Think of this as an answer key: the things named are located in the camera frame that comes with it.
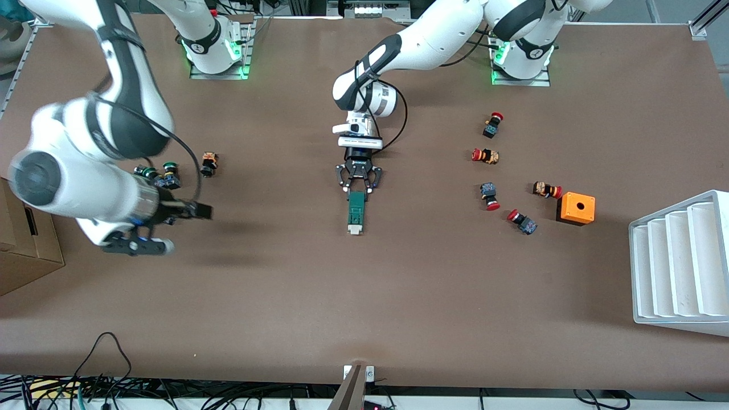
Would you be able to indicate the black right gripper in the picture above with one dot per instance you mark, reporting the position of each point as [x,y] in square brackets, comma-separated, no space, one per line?
[171,205]

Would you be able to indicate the grey box with white sockets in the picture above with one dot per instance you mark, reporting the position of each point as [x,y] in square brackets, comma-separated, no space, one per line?
[367,10]

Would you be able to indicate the orange button enclosure box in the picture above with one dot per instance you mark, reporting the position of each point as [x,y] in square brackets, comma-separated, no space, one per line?
[569,214]

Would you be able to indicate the green button orange base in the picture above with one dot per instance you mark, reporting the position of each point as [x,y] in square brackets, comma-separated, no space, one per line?
[139,169]

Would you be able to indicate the white slotted rack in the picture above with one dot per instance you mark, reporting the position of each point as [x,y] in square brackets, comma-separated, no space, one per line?
[678,267]

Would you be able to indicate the green push button blue block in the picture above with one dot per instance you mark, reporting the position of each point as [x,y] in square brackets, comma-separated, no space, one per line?
[150,172]
[172,181]

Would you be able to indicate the metal camera stand bracket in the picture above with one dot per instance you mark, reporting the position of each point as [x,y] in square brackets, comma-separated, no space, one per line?
[350,393]

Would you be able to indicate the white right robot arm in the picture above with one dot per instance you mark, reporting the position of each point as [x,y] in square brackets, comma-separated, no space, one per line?
[85,182]

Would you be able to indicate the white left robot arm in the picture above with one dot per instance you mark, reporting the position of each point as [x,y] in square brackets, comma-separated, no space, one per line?
[438,34]

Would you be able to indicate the green load switch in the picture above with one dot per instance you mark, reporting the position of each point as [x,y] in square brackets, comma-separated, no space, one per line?
[356,213]

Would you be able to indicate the red mushroom button orange block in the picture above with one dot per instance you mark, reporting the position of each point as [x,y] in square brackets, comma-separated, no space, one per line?
[488,156]
[544,189]

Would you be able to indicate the red mushroom button blue block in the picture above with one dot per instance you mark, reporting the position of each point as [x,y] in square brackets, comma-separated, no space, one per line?
[488,191]
[491,130]
[527,225]

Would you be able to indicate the black button orange block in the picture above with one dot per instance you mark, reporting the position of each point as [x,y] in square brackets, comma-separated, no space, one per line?
[208,165]

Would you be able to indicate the aluminium frame profile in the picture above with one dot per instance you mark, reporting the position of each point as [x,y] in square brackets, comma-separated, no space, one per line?
[706,23]
[23,57]

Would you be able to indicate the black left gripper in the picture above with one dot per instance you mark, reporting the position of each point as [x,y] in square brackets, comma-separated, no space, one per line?
[359,156]

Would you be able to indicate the brown cardboard box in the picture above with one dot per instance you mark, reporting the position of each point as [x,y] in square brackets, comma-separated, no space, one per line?
[34,267]

